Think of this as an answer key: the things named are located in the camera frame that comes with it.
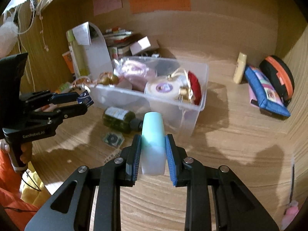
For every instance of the pink sticky note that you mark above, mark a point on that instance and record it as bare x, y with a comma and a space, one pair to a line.
105, 6

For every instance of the gold gourd string ornament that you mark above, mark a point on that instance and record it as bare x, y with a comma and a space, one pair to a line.
105, 79

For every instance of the small white cardboard box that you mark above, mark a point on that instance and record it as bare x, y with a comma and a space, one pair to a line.
143, 45

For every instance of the blue patchwork pencil pouch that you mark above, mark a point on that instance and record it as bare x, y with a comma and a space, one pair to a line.
264, 92

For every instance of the pink comb in bag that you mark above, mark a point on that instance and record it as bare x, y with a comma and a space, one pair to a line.
134, 71

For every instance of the green spray bottle black cap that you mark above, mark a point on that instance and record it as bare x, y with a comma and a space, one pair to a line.
121, 120

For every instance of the red fabric charm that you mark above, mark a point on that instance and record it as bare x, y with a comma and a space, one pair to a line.
195, 85

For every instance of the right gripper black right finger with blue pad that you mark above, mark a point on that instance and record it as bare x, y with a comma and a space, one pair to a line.
236, 208

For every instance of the black orange round case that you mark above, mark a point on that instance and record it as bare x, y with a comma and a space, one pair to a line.
280, 76

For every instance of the pink notebook under pouch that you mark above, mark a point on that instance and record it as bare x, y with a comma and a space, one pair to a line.
252, 98

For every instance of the cream lotion bottle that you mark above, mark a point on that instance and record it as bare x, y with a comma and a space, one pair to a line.
240, 68

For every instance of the white curved stand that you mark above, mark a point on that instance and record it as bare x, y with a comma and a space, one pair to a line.
94, 49

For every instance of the clear plastic storage bin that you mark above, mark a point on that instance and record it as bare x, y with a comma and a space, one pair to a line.
180, 115

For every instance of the orange sticky note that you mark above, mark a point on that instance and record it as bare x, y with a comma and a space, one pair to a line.
146, 6

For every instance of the small blue white packet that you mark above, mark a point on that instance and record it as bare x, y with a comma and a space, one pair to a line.
85, 98

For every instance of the stack of books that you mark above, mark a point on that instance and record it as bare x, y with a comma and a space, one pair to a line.
118, 41

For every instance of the hand holding other gripper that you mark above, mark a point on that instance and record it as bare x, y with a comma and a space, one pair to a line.
26, 150

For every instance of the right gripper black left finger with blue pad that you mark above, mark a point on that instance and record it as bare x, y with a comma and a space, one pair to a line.
69, 208

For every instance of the tall green box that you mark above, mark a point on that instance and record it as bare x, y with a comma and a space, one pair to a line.
79, 65

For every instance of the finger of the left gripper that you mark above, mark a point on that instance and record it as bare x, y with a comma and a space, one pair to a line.
64, 98
56, 117

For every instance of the light blue plastic tube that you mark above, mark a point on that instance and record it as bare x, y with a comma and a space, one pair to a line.
153, 145

